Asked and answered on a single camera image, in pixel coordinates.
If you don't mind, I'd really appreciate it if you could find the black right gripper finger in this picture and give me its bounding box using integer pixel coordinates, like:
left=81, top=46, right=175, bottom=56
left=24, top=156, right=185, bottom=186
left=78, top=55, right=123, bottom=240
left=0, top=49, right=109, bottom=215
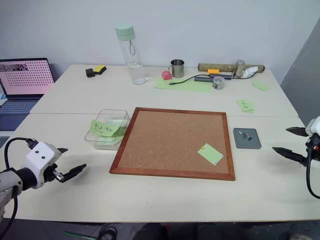
left=271, top=146, right=308, bottom=166
left=285, top=126, right=309, bottom=137

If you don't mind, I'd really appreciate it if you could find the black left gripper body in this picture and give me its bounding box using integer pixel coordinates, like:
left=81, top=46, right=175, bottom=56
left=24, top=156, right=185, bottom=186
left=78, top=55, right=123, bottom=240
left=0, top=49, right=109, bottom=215
left=43, top=162, right=65, bottom=184

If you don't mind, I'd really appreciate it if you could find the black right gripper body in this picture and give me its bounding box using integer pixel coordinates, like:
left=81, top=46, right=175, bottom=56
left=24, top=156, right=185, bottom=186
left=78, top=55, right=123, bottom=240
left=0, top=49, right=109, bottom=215
left=303, top=134, right=320, bottom=168

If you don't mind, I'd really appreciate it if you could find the green note with black writing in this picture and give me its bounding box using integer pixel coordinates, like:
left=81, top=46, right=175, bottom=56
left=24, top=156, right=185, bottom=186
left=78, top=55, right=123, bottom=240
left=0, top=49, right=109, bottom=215
left=89, top=119, right=121, bottom=138
left=236, top=98, right=255, bottom=114

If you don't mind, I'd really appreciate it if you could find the green sticky note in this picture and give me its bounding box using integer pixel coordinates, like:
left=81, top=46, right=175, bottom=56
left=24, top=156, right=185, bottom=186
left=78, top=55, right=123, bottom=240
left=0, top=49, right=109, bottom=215
left=196, top=143, right=225, bottom=166

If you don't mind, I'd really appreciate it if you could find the small clear plastic jar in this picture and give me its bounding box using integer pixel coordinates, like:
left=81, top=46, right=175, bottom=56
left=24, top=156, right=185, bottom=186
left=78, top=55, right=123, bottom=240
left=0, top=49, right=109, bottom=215
left=212, top=76, right=225, bottom=91

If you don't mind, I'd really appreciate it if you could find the wood framed cork board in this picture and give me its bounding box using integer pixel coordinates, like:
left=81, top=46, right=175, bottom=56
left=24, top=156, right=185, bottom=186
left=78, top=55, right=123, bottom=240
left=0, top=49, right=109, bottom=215
left=108, top=106, right=236, bottom=182

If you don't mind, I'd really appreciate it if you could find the clear plastic container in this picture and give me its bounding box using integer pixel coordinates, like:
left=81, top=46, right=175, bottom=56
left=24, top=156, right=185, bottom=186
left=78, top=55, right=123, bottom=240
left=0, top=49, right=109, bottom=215
left=84, top=108, right=131, bottom=151

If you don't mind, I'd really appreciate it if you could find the grey rectangular pin tray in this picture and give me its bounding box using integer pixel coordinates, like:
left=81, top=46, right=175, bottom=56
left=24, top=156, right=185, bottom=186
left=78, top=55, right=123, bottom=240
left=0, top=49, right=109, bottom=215
left=232, top=127, right=263, bottom=151

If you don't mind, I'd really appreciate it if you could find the grey partition panel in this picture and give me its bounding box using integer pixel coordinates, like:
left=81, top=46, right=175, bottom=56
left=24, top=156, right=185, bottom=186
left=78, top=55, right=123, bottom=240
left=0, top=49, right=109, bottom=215
left=279, top=24, right=320, bottom=129

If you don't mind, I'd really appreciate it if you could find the grey keyboard corner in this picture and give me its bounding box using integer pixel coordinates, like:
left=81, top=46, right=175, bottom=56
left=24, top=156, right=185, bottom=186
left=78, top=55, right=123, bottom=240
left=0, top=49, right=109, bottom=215
left=0, top=135, right=11, bottom=149

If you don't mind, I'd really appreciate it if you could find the green rod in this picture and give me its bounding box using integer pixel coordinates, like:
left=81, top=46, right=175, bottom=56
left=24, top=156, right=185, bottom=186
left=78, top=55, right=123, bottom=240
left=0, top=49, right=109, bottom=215
left=63, top=230, right=89, bottom=239

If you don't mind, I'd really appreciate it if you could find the crumpled white paper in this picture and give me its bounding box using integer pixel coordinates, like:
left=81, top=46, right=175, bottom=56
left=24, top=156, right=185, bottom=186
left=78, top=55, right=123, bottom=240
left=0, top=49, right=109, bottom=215
left=240, top=66, right=259, bottom=79

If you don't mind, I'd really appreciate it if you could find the open laptop with pink screen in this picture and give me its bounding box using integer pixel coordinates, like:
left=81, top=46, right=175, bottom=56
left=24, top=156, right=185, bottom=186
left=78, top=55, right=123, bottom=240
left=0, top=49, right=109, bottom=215
left=0, top=57, right=56, bottom=131

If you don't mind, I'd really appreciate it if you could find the yellow and black eraser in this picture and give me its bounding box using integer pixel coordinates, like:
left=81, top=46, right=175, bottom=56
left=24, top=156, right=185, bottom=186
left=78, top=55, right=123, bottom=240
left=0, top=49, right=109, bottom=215
left=93, top=64, right=107, bottom=76

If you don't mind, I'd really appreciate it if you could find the wooden log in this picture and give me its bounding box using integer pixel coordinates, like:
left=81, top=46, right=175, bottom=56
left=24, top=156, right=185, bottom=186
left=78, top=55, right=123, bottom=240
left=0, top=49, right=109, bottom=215
left=197, top=62, right=266, bottom=74

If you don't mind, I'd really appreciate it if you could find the clear bottle with green lid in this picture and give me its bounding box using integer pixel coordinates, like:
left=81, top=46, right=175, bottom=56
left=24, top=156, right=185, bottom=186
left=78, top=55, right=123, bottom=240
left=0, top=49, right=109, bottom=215
left=114, top=22, right=149, bottom=86

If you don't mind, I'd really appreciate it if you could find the large green paper sheet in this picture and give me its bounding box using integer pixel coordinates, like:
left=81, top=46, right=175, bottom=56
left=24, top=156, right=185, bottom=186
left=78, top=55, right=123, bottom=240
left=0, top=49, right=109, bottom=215
left=153, top=75, right=215, bottom=94

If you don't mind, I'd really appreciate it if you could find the stainless steel mug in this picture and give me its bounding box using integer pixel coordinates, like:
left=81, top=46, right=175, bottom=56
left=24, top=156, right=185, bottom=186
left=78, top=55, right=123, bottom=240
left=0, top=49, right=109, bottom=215
left=167, top=58, right=186, bottom=79

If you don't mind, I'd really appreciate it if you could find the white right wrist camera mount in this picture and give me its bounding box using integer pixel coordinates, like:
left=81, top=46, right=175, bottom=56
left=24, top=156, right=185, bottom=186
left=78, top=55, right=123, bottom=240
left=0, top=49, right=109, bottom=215
left=305, top=115, right=320, bottom=138

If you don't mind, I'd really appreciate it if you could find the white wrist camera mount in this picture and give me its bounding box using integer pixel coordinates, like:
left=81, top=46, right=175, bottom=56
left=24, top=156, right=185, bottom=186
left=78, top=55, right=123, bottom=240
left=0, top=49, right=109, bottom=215
left=25, top=141, right=62, bottom=190
left=305, top=115, right=320, bottom=138

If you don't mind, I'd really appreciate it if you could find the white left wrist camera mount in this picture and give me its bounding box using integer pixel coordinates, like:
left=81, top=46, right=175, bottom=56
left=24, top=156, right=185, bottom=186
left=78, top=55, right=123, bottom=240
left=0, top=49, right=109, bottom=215
left=25, top=141, right=62, bottom=190

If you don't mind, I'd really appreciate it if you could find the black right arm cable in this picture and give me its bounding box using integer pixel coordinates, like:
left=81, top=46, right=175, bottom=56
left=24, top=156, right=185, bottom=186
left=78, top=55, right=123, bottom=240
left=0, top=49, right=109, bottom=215
left=305, top=144, right=320, bottom=200

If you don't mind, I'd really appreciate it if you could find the black cable coil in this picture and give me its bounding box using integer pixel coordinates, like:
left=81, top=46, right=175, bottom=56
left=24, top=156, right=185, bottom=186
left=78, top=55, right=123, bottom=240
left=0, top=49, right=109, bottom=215
left=97, top=223, right=119, bottom=240

